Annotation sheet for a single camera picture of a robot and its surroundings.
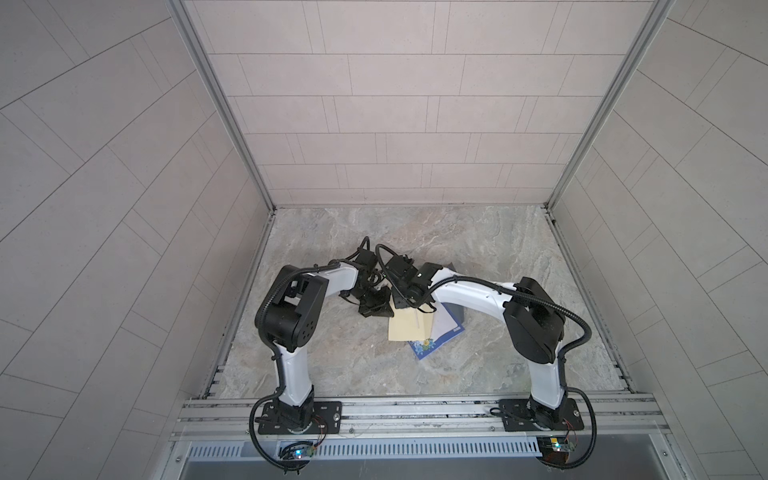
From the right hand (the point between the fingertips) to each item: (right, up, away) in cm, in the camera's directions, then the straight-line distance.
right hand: (401, 301), depth 89 cm
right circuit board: (+35, -29, -22) cm, 50 cm away
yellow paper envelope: (+3, -6, -3) cm, 7 cm away
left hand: (0, -2, +1) cm, 3 cm away
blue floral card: (+13, -7, -5) cm, 15 cm away
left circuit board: (-21, -27, -25) cm, 42 cm away
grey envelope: (+17, +9, +10) cm, 22 cm away
